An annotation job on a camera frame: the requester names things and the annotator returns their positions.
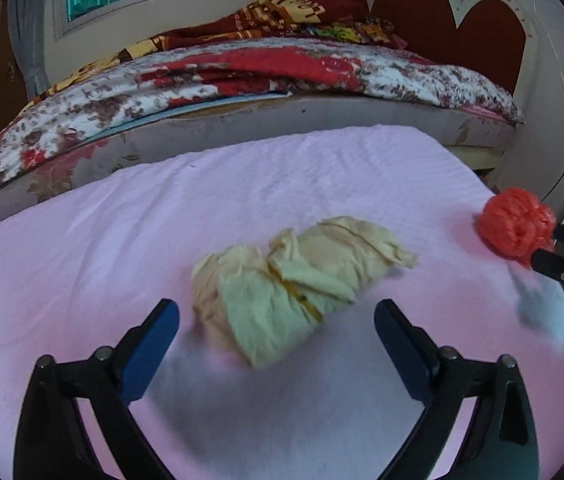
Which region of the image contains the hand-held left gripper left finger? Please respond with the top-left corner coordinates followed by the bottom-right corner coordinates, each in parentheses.
top-left (12, 298), bottom-right (181, 480)

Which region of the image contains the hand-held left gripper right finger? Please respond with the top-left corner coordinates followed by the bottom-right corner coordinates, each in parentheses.
top-left (373, 298), bottom-right (541, 480)

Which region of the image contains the red plastic bag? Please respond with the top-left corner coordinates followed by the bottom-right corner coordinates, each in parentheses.
top-left (472, 187), bottom-right (557, 268)

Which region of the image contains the cream tissue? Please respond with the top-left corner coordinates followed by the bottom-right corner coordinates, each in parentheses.
top-left (191, 216), bottom-right (419, 368)

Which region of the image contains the pink table cloth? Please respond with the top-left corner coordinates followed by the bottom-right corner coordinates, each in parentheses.
top-left (0, 124), bottom-right (564, 480)

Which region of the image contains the bed mattress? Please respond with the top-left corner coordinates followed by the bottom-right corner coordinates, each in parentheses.
top-left (0, 95), bottom-right (518, 231)

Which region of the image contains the red scalloped headboard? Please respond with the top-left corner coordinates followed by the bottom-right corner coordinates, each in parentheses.
top-left (344, 0), bottom-right (530, 97)

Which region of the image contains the floral quilt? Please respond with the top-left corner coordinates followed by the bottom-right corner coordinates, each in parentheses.
top-left (0, 37), bottom-right (525, 216)

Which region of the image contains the grey window curtain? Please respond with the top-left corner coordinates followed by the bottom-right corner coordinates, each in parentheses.
top-left (9, 0), bottom-right (70, 97)

